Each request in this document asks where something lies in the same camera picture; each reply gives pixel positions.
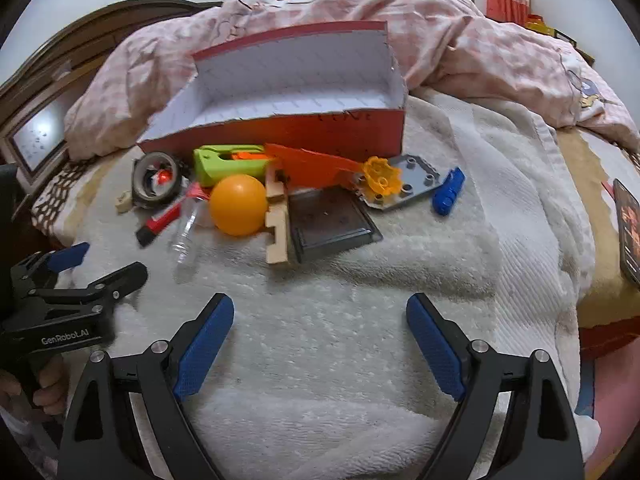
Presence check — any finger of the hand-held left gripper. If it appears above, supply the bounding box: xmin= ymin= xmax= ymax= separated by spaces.
xmin=9 ymin=241 xmax=91 ymax=293
xmin=20 ymin=261 xmax=149 ymax=317

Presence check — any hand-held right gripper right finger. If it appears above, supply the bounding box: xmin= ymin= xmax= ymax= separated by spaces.
xmin=406 ymin=292 xmax=586 ymax=480

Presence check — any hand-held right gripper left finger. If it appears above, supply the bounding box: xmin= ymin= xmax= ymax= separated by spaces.
xmin=59 ymin=292 xmax=236 ymax=480

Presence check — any red utility knife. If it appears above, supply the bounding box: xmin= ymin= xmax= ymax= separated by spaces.
xmin=136 ymin=195 xmax=188 ymax=248

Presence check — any clear plastic bottle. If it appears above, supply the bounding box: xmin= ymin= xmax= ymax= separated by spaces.
xmin=170 ymin=185 xmax=211 ymax=268

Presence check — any black tape roll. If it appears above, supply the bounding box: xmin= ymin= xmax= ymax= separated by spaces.
xmin=131 ymin=151 xmax=183 ymax=209

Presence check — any notched wooden block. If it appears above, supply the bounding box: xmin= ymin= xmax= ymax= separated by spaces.
xmin=264 ymin=165 xmax=292 ymax=266

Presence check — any orange ball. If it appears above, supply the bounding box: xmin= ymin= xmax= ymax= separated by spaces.
xmin=209 ymin=174 xmax=268 ymax=237

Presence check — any blue toy piece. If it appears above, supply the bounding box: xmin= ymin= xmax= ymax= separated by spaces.
xmin=432 ymin=166 xmax=466 ymax=217

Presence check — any dark transparent case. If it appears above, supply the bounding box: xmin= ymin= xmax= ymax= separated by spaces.
xmin=286 ymin=187 xmax=385 ymax=265

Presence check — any grey studded building plate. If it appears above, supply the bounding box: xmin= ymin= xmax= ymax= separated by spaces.
xmin=350 ymin=154 xmax=442 ymax=211

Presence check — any orange toy gear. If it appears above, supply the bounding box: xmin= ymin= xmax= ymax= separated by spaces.
xmin=362 ymin=156 xmax=403 ymax=195

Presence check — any orange round plastic lid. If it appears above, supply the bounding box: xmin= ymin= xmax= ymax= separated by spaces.
xmin=264 ymin=143 xmax=363 ymax=191

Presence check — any red cardboard box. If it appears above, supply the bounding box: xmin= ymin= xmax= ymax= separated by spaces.
xmin=136 ymin=20 xmax=410 ymax=161

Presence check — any person's left hand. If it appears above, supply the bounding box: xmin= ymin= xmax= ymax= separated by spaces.
xmin=0 ymin=352 xmax=68 ymax=416

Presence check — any white fluffy towel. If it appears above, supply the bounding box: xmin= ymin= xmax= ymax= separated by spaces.
xmin=55 ymin=85 xmax=601 ymax=480

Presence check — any dark wooden headboard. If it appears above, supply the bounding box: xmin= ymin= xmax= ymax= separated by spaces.
xmin=0 ymin=0 xmax=223 ymax=196

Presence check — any black smartphone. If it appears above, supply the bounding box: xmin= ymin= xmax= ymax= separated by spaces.
xmin=612 ymin=178 xmax=640 ymax=288

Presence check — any pink checked quilt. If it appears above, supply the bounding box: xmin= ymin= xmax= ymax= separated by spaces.
xmin=64 ymin=0 xmax=640 ymax=161

